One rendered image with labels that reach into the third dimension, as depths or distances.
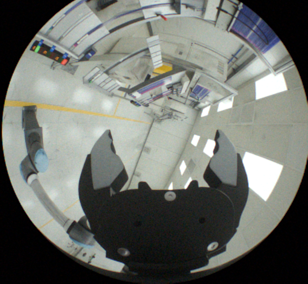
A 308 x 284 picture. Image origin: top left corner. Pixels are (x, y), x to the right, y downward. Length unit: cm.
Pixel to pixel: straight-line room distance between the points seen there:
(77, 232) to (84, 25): 81
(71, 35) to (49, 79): 81
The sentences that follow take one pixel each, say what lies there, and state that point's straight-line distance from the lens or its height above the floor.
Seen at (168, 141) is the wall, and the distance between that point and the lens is 773.
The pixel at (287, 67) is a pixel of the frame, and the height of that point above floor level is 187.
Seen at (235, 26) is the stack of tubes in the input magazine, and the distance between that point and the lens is 67.
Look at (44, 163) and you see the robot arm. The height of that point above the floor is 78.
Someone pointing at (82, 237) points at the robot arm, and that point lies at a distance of 51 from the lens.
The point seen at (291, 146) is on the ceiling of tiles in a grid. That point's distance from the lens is 186.
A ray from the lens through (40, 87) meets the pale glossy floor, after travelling 126.
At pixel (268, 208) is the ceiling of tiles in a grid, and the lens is 183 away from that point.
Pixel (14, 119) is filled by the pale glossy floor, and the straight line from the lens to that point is 131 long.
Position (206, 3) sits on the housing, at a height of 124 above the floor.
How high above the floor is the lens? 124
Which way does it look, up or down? 6 degrees down
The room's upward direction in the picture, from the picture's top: 112 degrees clockwise
